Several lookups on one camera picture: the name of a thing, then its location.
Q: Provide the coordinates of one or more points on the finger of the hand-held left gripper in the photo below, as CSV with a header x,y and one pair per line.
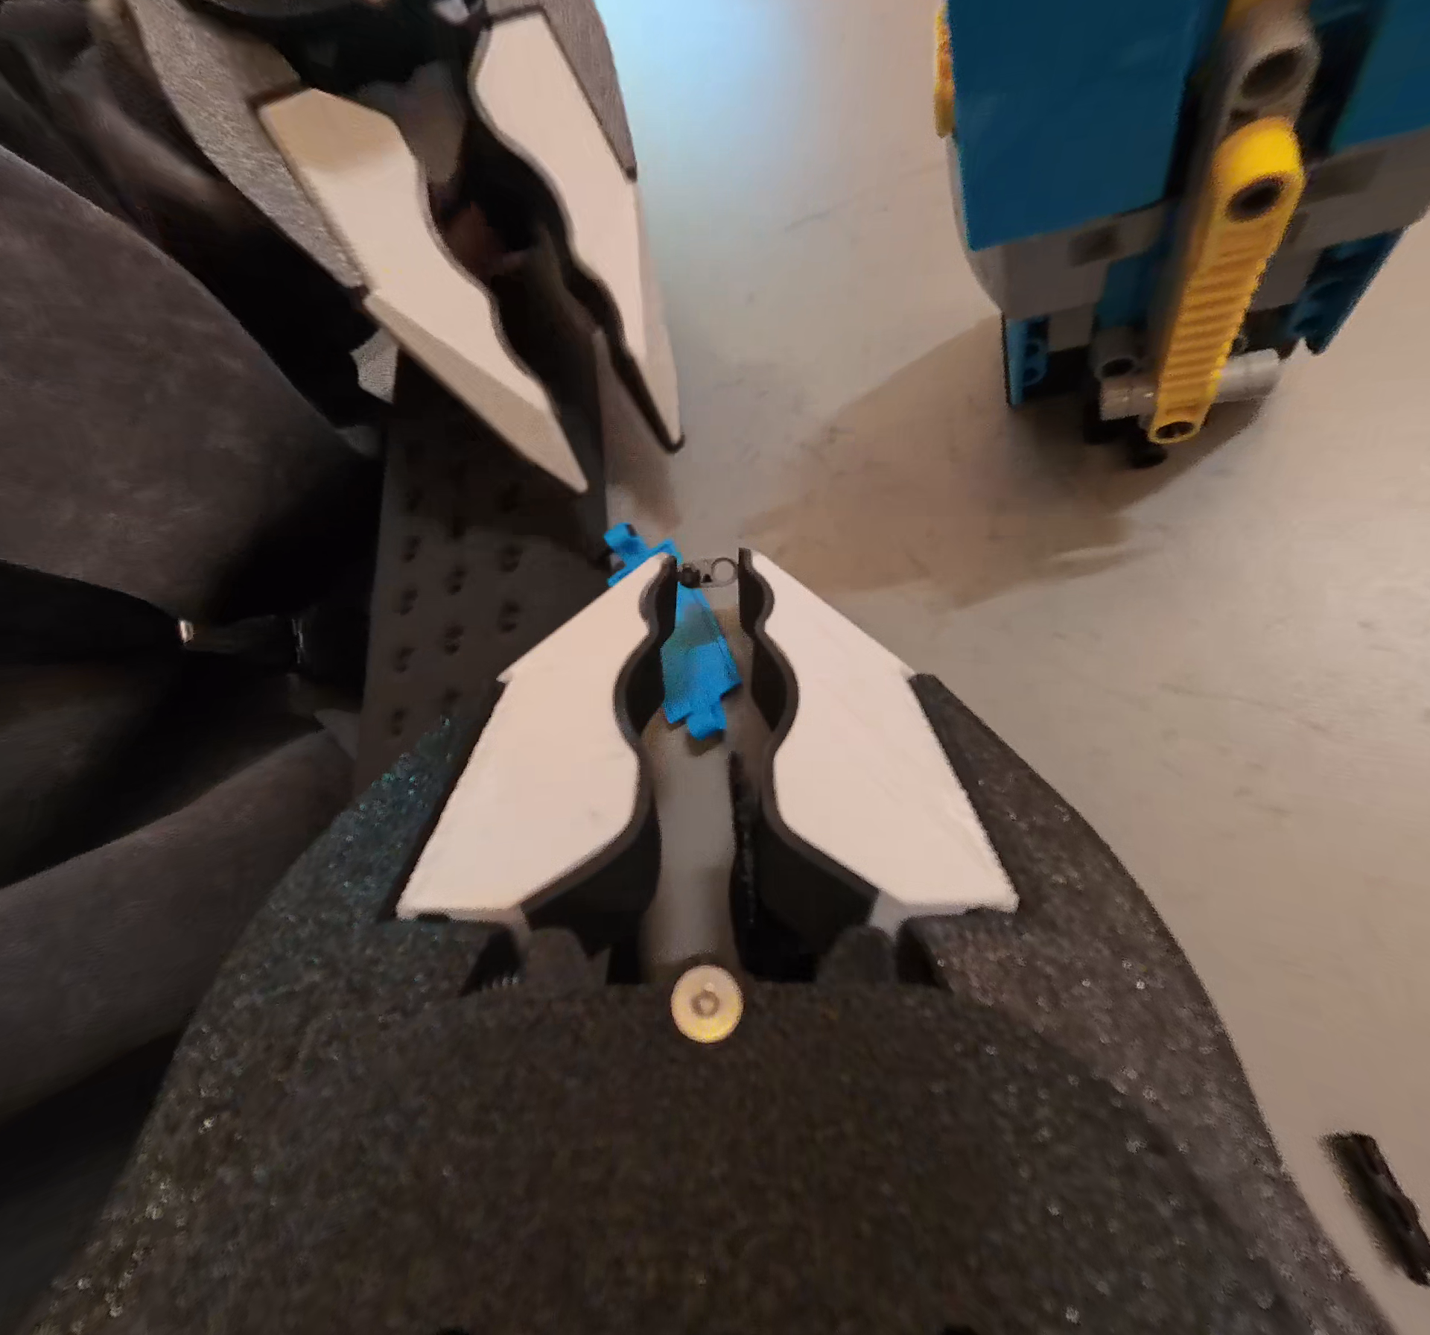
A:
x,y
559,106
357,195

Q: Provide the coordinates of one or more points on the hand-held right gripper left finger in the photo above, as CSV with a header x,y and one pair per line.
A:
x,y
537,787

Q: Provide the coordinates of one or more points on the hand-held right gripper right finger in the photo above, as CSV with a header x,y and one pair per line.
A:
x,y
883,787

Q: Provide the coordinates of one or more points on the blue curved panel piece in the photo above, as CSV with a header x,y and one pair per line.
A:
x,y
693,664

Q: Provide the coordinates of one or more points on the dark grey two-hole connector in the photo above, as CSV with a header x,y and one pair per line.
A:
x,y
722,572

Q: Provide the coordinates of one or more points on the blue yellow toy brick model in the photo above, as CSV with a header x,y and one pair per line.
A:
x,y
1072,72

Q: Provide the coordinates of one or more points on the grey desk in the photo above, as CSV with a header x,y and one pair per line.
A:
x,y
1006,686

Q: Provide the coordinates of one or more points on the long black axle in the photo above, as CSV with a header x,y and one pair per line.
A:
x,y
1386,1205

